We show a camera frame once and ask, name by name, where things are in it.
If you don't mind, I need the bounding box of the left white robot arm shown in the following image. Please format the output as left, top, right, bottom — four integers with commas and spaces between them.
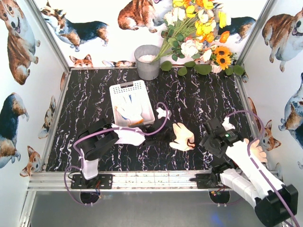
74, 117, 176, 189

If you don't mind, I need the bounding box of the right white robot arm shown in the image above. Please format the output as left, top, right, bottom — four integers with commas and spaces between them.
200, 118, 298, 227

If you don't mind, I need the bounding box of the white plastic storage basket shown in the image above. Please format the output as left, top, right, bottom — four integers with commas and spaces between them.
109, 80, 155, 127

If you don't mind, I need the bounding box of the grey metal bucket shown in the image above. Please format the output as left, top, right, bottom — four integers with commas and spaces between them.
134, 45, 160, 80

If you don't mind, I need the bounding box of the sunflower pot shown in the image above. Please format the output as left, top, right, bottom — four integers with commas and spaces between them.
210, 46, 237, 73

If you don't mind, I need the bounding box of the artificial flower bouquet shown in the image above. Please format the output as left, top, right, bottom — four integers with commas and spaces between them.
154, 0, 232, 62

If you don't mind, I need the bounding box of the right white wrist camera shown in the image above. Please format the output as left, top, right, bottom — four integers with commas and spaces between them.
222, 117, 235, 131

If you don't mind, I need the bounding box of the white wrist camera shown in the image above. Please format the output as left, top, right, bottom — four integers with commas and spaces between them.
156, 107, 171, 120
222, 117, 235, 131

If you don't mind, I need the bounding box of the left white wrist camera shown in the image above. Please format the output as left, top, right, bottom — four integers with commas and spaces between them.
156, 107, 171, 120

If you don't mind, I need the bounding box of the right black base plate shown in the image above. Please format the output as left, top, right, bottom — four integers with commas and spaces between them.
189, 174, 218, 189

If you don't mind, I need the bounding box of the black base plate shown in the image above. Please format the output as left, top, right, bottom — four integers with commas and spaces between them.
71, 174, 113, 189
189, 174, 218, 189

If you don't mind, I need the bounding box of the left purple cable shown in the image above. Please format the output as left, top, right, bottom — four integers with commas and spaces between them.
64, 102, 170, 206

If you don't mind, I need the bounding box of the purple cable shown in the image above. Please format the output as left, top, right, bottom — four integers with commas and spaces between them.
224, 110, 300, 227
64, 102, 170, 206

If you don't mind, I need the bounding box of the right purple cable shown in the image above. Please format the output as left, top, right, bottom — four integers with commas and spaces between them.
224, 110, 300, 227

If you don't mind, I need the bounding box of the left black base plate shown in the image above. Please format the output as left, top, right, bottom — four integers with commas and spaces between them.
71, 174, 113, 189

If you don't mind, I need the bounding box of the front aluminium rail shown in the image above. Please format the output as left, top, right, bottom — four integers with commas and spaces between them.
27, 170, 211, 192

